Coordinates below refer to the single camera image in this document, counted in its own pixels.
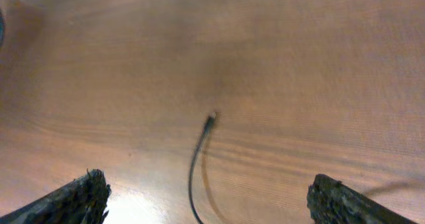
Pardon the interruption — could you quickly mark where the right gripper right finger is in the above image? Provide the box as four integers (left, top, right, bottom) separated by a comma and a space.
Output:
307, 173, 416, 224

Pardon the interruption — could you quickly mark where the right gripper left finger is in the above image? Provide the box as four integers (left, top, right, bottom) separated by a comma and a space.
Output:
1, 169, 112, 224

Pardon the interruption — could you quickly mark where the black charging cable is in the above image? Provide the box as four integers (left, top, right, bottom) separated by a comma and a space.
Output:
187, 111, 218, 224

